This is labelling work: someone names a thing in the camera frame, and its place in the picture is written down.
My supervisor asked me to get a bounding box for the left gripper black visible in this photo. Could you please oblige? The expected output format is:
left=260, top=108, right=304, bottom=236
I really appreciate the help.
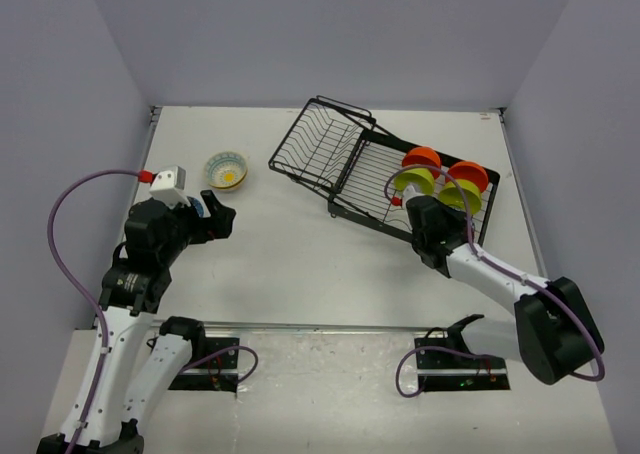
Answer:
left=158, top=188, right=235, bottom=264

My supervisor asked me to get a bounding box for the blue triangle pattern bowl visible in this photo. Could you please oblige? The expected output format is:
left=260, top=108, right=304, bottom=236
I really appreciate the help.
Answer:
left=189, top=197, right=204, bottom=218

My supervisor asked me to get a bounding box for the lime green bowl front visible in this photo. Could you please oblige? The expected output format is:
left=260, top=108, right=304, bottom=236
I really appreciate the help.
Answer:
left=438, top=179, right=483, bottom=215

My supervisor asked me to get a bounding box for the lime green bowl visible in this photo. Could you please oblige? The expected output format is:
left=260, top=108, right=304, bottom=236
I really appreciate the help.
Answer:
left=392, top=167, right=435, bottom=196
left=438, top=179, right=483, bottom=215

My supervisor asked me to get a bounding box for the yellow sun pattern bowl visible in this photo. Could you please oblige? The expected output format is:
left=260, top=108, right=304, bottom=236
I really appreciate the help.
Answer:
left=204, top=151, right=249, bottom=191

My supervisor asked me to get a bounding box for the floral leaf pattern bowl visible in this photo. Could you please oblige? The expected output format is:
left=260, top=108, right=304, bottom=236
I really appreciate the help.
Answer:
left=207, top=170, right=248, bottom=192

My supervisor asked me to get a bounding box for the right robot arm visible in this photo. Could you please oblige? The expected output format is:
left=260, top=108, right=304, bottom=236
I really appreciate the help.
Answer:
left=403, top=194, right=606, bottom=385

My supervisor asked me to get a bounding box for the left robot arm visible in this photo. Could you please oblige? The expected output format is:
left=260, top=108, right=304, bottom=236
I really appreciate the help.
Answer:
left=37, top=190, right=236, bottom=453

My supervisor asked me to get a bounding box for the orange bowl front row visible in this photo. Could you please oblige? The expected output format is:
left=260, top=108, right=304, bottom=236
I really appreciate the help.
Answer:
left=448, top=161, right=489, bottom=193

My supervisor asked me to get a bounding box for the orange bowl row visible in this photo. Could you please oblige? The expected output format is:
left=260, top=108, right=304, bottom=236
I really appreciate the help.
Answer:
left=402, top=146, right=442, bottom=178
left=448, top=161, right=489, bottom=193

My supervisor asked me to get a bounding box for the orange bowl rear row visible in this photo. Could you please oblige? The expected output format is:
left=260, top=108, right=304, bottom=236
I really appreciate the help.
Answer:
left=402, top=146, right=442, bottom=178

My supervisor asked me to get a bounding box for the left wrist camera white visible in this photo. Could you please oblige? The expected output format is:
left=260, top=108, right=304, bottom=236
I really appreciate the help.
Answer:
left=149, top=165, right=189, bottom=209

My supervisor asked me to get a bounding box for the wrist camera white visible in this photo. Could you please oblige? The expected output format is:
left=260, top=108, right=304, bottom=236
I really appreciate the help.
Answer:
left=149, top=165, right=189, bottom=209
left=401, top=183, right=425, bottom=206

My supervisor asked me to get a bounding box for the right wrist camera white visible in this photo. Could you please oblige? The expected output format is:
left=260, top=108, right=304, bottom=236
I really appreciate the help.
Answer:
left=401, top=183, right=425, bottom=206

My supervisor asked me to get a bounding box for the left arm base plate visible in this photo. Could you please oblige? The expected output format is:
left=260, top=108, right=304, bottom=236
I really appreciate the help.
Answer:
left=169, top=337, right=239, bottom=393

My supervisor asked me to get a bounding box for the black wire dish rack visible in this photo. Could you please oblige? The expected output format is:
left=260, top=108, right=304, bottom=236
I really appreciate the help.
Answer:
left=267, top=95, right=501, bottom=248

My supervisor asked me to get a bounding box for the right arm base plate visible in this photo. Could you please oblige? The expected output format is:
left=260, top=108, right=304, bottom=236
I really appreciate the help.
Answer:
left=414, top=329, right=511, bottom=393

